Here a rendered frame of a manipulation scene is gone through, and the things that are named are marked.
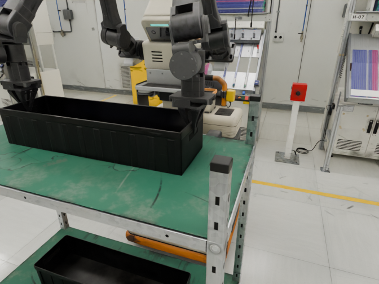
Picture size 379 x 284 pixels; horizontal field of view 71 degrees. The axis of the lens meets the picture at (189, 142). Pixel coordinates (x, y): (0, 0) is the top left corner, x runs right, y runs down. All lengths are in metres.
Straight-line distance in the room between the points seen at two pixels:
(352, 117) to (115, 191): 2.64
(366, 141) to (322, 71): 1.73
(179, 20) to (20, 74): 0.54
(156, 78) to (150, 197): 0.76
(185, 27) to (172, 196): 0.36
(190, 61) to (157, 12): 0.66
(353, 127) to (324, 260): 1.54
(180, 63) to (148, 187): 0.28
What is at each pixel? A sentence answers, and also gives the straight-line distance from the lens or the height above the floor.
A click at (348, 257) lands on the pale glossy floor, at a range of 1.99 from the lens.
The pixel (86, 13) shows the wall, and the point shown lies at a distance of 5.75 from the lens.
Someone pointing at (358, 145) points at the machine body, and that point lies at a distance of 3.12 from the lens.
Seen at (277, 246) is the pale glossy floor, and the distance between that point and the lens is 1.88.
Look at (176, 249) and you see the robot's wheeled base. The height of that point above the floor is 0.10.
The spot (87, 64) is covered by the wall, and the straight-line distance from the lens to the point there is 5.89.
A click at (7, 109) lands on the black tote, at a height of 1.06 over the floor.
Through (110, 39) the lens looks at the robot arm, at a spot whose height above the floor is 1.23.
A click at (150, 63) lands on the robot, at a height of 1.12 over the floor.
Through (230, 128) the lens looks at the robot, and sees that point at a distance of 1.49.
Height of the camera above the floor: 1.29
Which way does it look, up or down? 24 degrees down
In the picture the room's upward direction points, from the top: straight up
